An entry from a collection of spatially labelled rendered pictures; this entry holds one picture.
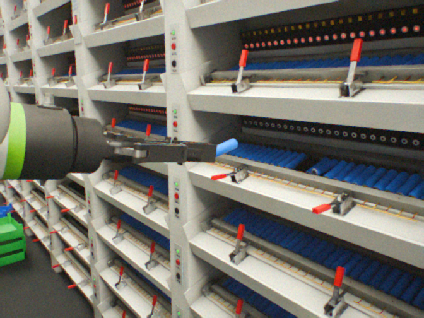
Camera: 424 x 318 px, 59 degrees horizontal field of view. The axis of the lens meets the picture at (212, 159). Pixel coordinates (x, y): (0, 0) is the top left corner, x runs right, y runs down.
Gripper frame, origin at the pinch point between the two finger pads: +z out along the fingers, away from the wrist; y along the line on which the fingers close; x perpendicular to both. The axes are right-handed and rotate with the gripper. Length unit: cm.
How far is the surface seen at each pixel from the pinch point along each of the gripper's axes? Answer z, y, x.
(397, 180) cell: 30.5, -19.3, 0.9
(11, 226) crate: 16, 224, 84
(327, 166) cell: 30.1, -5.2, 0.9
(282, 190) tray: 23.7, 0.2, 7.0
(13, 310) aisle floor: 5, 145, 102
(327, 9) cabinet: 34.6, 4.4, -32.7
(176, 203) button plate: 22.0, 35.7, 19.0
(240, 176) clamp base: 22.0, 11.6, 6.4
